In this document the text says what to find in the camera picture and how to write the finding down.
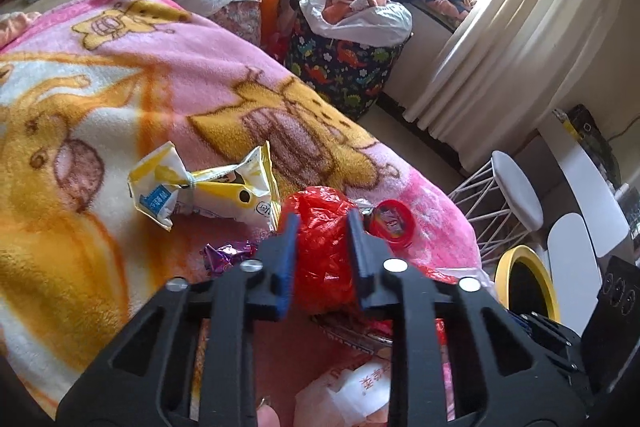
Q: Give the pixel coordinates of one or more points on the yellow rimmed bin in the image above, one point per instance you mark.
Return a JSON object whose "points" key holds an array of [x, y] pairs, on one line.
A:
{"points": [[502, 267]]}

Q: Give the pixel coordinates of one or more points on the white table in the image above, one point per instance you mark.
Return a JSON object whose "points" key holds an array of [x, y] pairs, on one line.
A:
{"points": [[590, 187]]}

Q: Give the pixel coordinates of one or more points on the purple foil wrapper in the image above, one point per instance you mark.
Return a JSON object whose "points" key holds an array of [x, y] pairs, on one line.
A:
{"points": [[225, 257]]}

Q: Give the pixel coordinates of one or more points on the pink printed blanket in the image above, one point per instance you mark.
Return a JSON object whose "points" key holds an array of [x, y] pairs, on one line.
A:
{"points": [[75, 132]]}

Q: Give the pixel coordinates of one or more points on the white plastic bag red print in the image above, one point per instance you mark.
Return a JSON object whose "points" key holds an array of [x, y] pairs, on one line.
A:
{"points": [[350, 392]]}

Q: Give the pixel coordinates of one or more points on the black yellow box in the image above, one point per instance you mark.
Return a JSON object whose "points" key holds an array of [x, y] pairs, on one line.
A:
{"points": [[592, 132]]}

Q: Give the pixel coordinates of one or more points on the cream curtain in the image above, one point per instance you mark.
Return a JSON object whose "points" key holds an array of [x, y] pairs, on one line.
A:
{"points": [[525, 32]]}

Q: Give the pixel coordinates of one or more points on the person's left hand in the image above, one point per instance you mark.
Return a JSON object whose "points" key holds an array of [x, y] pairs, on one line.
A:
{"points": [[269, 419]]}

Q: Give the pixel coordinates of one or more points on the silver snack wrapper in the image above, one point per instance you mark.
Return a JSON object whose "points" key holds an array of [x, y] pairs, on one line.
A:
{"points": [[350, 332]]}

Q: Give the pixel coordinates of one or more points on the translucent pink plastic bag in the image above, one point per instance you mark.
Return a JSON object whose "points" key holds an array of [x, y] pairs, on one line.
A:
{"points": [[300, 357]]}

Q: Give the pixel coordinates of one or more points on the white plastic bag of clothes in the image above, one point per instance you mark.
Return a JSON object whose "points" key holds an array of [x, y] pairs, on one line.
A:
{"points": [[385, 19]]}

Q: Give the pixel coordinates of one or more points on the yellow white snack packet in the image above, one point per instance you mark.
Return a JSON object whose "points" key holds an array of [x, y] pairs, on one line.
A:
{"points": [[215, 197]]}

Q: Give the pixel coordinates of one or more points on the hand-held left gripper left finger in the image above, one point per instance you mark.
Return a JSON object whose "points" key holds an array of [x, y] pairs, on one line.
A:
{"points": [[287, 257]]}

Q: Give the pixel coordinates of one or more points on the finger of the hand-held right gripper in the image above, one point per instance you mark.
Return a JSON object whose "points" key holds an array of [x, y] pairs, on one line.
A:
{"points": [[540, 327]]}

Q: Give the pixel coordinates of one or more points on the floral fabric bag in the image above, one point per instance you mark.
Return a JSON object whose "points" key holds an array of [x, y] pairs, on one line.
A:
{"points": [[240, 22]]}

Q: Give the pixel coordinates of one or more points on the dinosaur print laundry basket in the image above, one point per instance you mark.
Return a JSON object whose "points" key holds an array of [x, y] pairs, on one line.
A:
{"points": [[345, 72]]}

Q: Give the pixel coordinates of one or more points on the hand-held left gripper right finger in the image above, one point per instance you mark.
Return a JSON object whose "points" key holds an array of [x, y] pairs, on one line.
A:
{"points": [[357, 252]]}

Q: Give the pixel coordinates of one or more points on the orange bag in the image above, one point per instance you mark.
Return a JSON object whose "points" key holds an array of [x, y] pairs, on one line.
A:
{"points": [[270, 7]]}

